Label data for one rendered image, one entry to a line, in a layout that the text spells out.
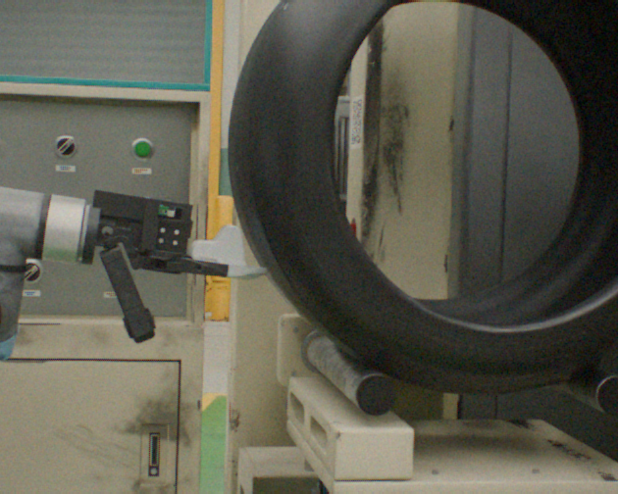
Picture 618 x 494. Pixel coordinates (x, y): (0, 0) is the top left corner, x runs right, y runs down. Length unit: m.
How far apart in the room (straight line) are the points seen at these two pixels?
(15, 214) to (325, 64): 0.38
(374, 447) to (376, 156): 0.50
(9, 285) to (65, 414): 0.60
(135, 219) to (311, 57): 0.27
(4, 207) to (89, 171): 0.61
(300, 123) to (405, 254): 0.46
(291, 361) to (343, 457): 0.35
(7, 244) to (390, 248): 0.58
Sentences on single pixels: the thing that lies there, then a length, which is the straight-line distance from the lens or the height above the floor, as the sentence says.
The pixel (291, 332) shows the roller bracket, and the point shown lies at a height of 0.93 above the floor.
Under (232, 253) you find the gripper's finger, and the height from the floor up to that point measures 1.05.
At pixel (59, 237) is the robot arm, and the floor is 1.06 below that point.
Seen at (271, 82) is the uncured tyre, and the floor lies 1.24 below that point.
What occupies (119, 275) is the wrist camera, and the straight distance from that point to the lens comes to 1.41.
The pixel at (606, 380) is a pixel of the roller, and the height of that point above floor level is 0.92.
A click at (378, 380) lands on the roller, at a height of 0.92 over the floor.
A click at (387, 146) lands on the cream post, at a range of 1.72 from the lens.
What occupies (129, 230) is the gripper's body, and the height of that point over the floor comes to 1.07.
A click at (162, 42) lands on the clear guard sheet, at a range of 1.99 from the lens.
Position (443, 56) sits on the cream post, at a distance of 1.75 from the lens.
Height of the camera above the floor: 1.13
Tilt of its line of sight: 3 degrees down
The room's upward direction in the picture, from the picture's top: 2 degrees clockwise
